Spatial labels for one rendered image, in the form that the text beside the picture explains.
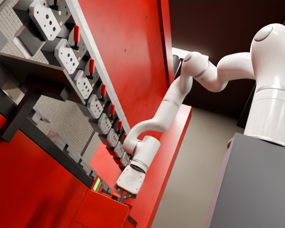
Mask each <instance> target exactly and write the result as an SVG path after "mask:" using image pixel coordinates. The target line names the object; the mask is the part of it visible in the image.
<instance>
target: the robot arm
mask: <svg viewBox="0 0 285 228"><path fill-rule="evenodd" d="M193 78H194V79H196V80H197V81H198V82H199V83H200V84H201V85H202V86H203V87H204V88H206V89H207V90H209V91H211V92H220V91H222V90H223V89H224V88H225V87H226V85H227V83H228V81H231V80H236V79H254V80H256V90H255V94H254V97H253V101H252V105H251V109H250V112H249V116H248V120H247V124H246V128H245V131H244V135H247V136H250V137H253V138H257V139H260V140H263V141H266V142H269V143H273V144H276V145H279V146H283V147H285V26H284V25H281V24H270V25H267V26H265V27H263V28H262V29H261V30H259V31H258V32H257V34H256V35H255V37H254V39H253V41H252V44H251V53H249V52H242V53H236V54H232V55H228V56H225V57H223V58H222V59H221V60H220V61H219V63H218V65H217V67H215V66H214V65H213V64H212V63H211V62H210V61H209V60H208V59H207V58H205V57H204V56H203V55H202V54H200V53H199V52H190V53H189V54H187V55H186V56H185V58H184V60H183V62H182V66H181V74H180V76H179V77H178V78H177V79H176V80H175V81H174V82H173V83H172V84H171V86H170V88H169V89H168V91H167V93H166V95H165V97H164V99H163V101H162V103H161V104H160V106H159V108H158V110H157V112H156V114H155V116H154V118H152V119H151V120H146V121H143V122H140V123H138V124H136V125H135V126H134V127H133V128H132V129H131V130H130V132H129V133H128V135H127V137H126V138H125V141H124V142H123V145H122V148H123V150H124V151H125V152H127V153H129V154H131V155H133V158H132V160H130V161H129V163H130V166H127V167H126V168H125V169H124V171H123V172H122V174H121V175H120V177H119V178H118V180H117V182H116V184H115V185H114V188H115V189H116V190H117V191H118V194H119V196H120V198H119V199H118V198H117V200H116V201H118V202H120V203H122V204H123V203H124V201H125V200H126V199H128V198H132V199H136V197H137V194H138V192H139V190H140V188H141V186H142V183H143V181H144V178H145V173H146V172H147V170H148V168H149V166H150V164H151V162H152V161H153V159H154V156H155V154H156V152H157V151H158V149H159V147H160V145H161V144H160V142H159V141H158V140H157V139H155V138H154V137H151V136H145V137H144V138H143V140H142V141H140V140H138V139H137V137H138V136H139V135H140V134H141V133H143V132H145V131H158V132H166V131H167V130H168V129H169V127H170V125H171V124H172V122H173V120H174V118H175V116H176V114H177V112H178V110H179V108H180V106H181V104H182V102H183V100H184V98H185V97H186V95H187V94H188V93H189V92H190V90H191V87H192V83H193ZM123 191H126V192H127V193H126V194H125V196H123V197H122V194H123Z"/></svg>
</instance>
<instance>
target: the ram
mask: <svg viewBox="0 0 285 228"><path fill-rule="evenodd" d="M65 1H66V3H67V5H68V7H69V10H70V12H71V16H70V17H69V18H68V20H67V21H66V22H67V23H72V24H76V25H77V26H79V27H80V33H81V36H82V38H83V40H84V42H85V45H86V47H87V51H86V52H85V54H84V55H85V56H90V57H91V58H92V59H94V60H95V67H96V69H97V71H98V73H99V75H100V76H99V78H98V81H101V82H103V84H104V85H106V90H107V93H108V95H109V99H108V101H111V102H112V104H113V105H115V110H116V113H117V115H116V117H118V118H119V119H120V121H122V126H123V131H125V132H126V134H128V133H129V132H128V130H127V127H126V125H125V123H124V120H123V118H122V116H121V113H120V111H119V109H118V107H117V104H116V102H115V100H114V97H113V95H112V93H111V90H110V88H109V86H108V83H107V81H106V79H105V76H104V74H103V72H102V70H101V68H100V65H99V63H98V61H97V58H96V56H95V54H94V51H93V49H92V47H91V44H90V42H89V40H88V37H87V35H86V33H85V31H84V28H83V26H82V24H81V21H80V19H79V17H78V14H77V12H76V10H75V7H74V5H73V3H72V0H65ZM78 3H79V5H80V8H81V10H82V13H83V15H84V17H85V20H86V22H87V25H88V27H89V29H90V32H91V35H92V37H93V39H94V42H95V44H96V46H97V49H98V51H99V54H100V56H101V59H102V61H103V64H104V66H105V68H106V71H107V73H108V75H109V78H110V81H111V83H112V85H113V88H114V90H115V93H116V95H117V97H118V100H119V102H120V105H121V107H122V110H123V112H124V115H125V117H126V120H127V122H128V124H129V127H130V129H132V128H133V127H134V126H135V125H136V124H138V123H140V122H143V121H146V120H151V119H152V118H154V116H155V114H156V112H157V110H158V108H159V106H160V104H161V103H162V101H163V99H164V97H165V95H166V93H167V91H168V90H167V82H166V72H165V64H164V56H163V49H162V38H161V31H160V23H159V15H158V8H157V0H78ZM161 135H162V132H158V131H145V132H143V133H141V134H140V135H139V136H138V137H137V139H138V140H140V141H142V140H143V138H144V137H145V136H151V137H154V138H155V139H157V140H158V141H159V140H160V137H161Z"/></svg>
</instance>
